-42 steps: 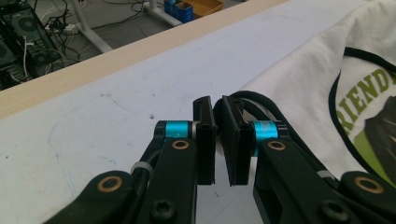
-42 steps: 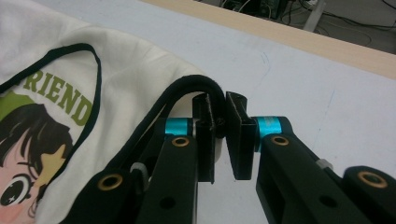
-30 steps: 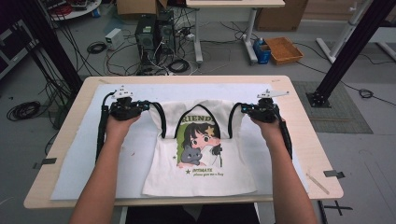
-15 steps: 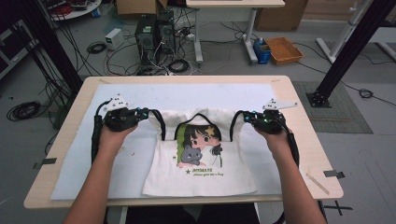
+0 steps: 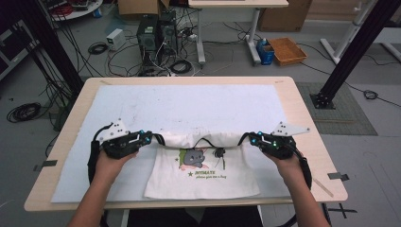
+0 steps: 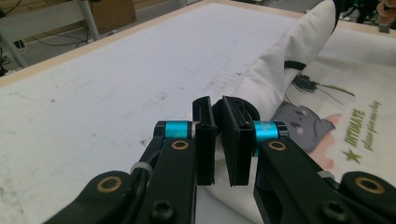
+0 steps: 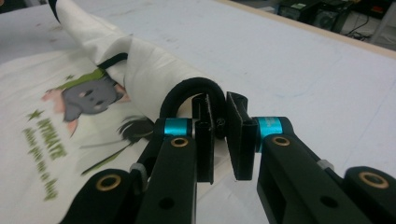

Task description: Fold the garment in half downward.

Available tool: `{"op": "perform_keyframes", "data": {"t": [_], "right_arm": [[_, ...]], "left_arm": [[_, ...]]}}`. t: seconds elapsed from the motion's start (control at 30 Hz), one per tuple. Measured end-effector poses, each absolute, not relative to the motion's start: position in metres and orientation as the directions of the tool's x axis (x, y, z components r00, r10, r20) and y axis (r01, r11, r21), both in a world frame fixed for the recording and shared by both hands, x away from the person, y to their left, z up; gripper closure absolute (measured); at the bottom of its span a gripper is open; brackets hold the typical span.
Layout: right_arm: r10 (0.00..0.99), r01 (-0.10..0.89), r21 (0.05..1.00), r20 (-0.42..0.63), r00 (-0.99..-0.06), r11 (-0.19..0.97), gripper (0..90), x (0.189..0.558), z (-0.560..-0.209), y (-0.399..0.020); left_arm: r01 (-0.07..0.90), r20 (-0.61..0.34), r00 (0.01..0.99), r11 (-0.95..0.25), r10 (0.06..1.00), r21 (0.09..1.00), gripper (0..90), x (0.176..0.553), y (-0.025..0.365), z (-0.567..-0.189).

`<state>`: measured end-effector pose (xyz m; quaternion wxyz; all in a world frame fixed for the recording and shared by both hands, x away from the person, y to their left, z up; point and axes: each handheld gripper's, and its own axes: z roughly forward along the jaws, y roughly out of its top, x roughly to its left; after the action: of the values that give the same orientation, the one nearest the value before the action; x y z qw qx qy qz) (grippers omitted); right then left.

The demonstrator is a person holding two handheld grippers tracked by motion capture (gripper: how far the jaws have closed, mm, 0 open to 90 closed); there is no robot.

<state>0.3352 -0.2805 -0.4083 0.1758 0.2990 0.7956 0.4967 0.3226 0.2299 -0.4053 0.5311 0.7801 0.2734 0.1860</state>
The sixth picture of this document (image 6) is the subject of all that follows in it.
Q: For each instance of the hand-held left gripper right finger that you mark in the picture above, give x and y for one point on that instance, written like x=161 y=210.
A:
x=238 y=149

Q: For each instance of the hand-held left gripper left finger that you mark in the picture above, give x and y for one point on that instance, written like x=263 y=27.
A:
x=205 y=149

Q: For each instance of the white printed tank top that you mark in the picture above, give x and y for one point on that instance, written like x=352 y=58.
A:
x=274 y=71

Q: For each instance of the black tape piece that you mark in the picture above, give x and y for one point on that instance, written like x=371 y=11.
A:
x=384 y=28

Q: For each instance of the white foam mat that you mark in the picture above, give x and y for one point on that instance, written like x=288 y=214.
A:
x=93 y=109

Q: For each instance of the large cardboard box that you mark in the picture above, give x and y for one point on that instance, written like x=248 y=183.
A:
x=113 y=14

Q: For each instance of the white-legged desk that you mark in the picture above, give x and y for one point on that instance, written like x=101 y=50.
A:
x=43 y=21

